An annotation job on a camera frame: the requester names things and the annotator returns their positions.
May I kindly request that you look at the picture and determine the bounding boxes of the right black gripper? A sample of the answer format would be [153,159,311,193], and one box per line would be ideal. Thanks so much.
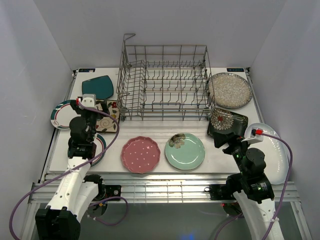
[212,131,254,176]

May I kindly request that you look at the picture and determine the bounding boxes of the black square floral plate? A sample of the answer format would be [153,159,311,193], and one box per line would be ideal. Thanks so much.
[207,107,249,138]

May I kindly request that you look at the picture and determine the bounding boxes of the speckled beige round plate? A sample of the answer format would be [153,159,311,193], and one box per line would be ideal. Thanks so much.
[208,72,253,110]

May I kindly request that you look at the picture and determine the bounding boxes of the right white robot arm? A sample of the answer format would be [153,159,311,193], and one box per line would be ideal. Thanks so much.
[208,128,284,240]

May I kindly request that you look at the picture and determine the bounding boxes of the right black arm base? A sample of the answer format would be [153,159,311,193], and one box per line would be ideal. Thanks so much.
[204,184,235,201]

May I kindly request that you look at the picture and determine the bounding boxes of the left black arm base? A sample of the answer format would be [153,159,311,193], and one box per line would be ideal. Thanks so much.
[84,174,122,201]

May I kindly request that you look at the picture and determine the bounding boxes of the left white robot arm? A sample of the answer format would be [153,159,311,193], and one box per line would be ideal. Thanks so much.
[35,94,106,240]

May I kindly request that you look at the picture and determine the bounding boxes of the cream square flower plate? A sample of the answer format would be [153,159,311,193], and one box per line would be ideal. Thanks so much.
[96,99,120,133]

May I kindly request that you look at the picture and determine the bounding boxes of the teal square plate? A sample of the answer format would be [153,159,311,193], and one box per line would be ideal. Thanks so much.
[81,75,114,99]

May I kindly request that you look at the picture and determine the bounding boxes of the white oval platter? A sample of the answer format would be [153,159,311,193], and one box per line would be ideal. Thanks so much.
[249,136,289,185]

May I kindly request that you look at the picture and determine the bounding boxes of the mint green flower plate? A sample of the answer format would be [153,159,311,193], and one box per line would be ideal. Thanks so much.
[164,132,206,171]

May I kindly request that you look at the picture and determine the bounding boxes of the left logo sticker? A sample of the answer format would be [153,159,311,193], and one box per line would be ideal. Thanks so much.
[78,68,96,73]

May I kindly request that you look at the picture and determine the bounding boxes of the logo sticker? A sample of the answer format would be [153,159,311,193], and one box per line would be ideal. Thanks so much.
[78,68,96,73]
[226,67,245,73]

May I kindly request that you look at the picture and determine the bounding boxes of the pink dotted scalloped plate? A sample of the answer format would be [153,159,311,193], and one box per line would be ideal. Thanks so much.
[120,136,161,174]

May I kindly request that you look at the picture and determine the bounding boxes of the right logo sticker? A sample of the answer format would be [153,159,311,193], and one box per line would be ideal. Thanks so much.
[226,67,245,73]

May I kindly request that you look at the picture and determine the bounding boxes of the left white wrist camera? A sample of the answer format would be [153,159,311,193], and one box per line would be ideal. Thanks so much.
[76,94,96,108]

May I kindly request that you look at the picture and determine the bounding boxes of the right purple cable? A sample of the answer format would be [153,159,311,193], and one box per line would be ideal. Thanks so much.
[198,133,293,240]

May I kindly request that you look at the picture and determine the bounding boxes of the grey wire dish rack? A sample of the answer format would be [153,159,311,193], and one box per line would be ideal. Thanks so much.
[116,33,216,121]

